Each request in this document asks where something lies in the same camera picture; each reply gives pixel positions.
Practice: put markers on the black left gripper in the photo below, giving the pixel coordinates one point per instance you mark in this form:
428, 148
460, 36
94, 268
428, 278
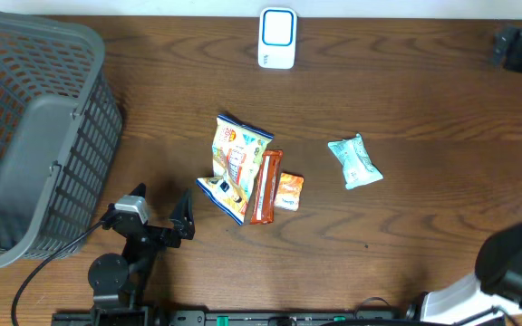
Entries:
183, 208

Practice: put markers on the yellow snack bag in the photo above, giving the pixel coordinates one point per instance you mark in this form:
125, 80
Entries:
237, 154

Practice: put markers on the orange brown snack bar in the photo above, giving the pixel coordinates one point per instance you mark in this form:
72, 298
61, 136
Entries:
267, 179

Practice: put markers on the small orange packet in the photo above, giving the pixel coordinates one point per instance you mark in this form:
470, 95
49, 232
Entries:
289, 191

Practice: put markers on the white tissue pack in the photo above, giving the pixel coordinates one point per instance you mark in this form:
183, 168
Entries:
357, 167

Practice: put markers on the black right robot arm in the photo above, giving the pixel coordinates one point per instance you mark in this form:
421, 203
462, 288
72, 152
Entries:
492, 294

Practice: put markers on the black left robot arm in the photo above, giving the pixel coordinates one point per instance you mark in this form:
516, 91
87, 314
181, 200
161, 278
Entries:
119, 281

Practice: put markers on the white barcode scanner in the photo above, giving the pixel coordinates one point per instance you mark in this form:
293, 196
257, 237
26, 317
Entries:
277, 38

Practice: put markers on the grey plastic shopping basket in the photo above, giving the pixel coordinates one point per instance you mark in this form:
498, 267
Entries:
59, 130

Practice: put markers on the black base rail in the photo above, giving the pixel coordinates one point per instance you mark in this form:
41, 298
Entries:
200, 318

